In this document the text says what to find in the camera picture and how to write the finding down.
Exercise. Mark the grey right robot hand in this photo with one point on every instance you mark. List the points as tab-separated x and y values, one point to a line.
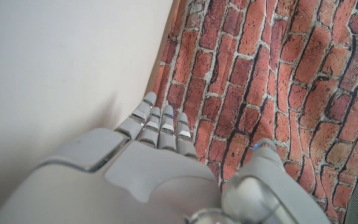
154	174

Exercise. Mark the white memory foam sheet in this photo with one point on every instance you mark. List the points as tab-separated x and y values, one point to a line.
42	62

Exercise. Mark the red brick print backdrop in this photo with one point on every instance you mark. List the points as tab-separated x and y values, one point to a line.
259	62

